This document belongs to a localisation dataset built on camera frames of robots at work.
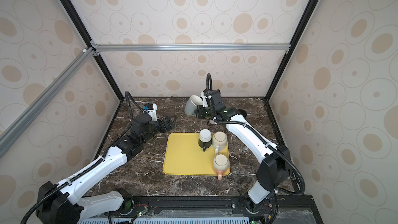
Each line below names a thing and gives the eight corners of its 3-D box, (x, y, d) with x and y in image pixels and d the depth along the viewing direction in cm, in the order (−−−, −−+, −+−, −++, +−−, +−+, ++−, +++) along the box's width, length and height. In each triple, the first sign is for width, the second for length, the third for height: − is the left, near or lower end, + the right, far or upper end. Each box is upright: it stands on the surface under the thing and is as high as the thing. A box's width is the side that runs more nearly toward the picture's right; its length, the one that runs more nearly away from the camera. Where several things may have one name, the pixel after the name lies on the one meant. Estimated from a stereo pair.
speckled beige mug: (212, 154, 92) (213, 147, 85) (212, 138, 99) (212, 131, 92) (226, 154, 92) (228, 147, 85) (224, 138, 99) (226, 131, 92)
